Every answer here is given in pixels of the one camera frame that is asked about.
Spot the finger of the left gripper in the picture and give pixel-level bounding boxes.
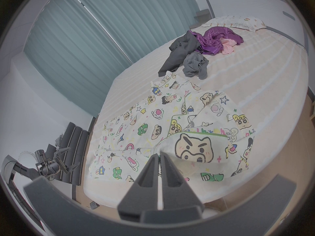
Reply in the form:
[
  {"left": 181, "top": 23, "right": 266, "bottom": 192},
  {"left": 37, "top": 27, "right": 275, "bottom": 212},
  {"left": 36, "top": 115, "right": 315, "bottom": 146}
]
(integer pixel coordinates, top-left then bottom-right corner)
[
  {"left": 54, "top": 147, "right": 71, "bottom": 160},
  {"left": 64, "top": 162, "right": 81, "bottom": 174}
]

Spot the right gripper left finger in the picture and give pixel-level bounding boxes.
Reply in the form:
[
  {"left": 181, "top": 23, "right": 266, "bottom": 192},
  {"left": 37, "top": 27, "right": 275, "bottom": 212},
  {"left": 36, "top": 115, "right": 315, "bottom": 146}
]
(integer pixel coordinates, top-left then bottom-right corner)
[{"left": 118, "top": 154, "right": 160, "bottom": 219}]

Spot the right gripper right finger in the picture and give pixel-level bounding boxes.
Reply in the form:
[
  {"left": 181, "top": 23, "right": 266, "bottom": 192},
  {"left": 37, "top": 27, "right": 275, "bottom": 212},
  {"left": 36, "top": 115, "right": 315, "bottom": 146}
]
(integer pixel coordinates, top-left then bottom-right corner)
[{"left": 161, "top": 152, "right": 205, "bottom": 215}]

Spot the white printed pyjama top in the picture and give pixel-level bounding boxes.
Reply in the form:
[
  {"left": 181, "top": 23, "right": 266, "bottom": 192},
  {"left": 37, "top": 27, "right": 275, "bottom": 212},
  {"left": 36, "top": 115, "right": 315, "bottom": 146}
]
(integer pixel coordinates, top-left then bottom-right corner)
[{"left": 88, "top": 73, "right": 256, "bottom": 183}]

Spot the blue-green curtain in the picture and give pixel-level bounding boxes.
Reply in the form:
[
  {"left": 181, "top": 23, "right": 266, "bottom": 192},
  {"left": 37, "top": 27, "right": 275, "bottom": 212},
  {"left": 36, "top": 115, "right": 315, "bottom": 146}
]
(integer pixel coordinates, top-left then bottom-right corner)
[
  {"left": 23, "top": 0, "right": 134, "bottom": 118},
  {"left": 66, "top": 0, "right": 208, "bottom": 65}
]

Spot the grey garment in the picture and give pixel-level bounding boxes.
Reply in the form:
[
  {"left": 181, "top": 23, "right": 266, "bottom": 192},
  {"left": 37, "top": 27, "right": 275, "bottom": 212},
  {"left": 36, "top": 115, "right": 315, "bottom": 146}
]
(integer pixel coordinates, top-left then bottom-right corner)
[{"left": 183, "top": 53, "right": 210, "bottom": 81}]

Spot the black garment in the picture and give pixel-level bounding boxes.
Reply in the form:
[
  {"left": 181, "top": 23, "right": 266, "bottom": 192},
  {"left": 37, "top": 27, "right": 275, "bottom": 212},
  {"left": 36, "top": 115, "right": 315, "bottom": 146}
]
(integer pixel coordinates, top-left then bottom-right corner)
[{"left": 158, "top": 30, "right": 205, "bottom": 78}]

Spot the bed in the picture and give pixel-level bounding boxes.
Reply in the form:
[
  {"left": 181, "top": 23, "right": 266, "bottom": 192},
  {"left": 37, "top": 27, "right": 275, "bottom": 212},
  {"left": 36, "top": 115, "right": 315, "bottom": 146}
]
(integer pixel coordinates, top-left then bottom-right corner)
[{"left": 82, "top": 0, "right": 311, "bottom": 209}]

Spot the pink garment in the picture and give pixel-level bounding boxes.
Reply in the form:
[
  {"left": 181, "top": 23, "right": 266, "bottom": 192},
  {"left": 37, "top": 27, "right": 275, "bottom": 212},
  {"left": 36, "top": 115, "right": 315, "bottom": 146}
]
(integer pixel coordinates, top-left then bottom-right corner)
[{"left": 220, "top": 38, "right": 237, "bottom": 55}]

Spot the purple satin garment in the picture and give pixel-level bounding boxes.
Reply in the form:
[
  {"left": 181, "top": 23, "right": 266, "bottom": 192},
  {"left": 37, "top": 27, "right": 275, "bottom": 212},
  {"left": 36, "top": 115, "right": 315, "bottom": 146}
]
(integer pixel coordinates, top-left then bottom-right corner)
[{"left": 191, "top": 26, "right": 244, "bottom": 56}]

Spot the grey bedside table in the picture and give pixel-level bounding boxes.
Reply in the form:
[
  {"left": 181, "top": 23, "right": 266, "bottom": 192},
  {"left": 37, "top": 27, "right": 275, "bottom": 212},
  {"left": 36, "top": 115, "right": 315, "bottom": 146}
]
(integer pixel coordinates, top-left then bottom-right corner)
[{"left": 189, "top": 9, "right": 212, "bottom": 29}]

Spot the white printed pillow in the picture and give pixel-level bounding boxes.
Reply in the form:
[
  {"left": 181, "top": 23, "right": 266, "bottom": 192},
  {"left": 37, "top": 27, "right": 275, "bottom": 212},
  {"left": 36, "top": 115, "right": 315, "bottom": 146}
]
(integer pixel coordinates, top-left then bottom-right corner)
[{"left": 202, "top": 15, "right": 268, "bottom": 33}]

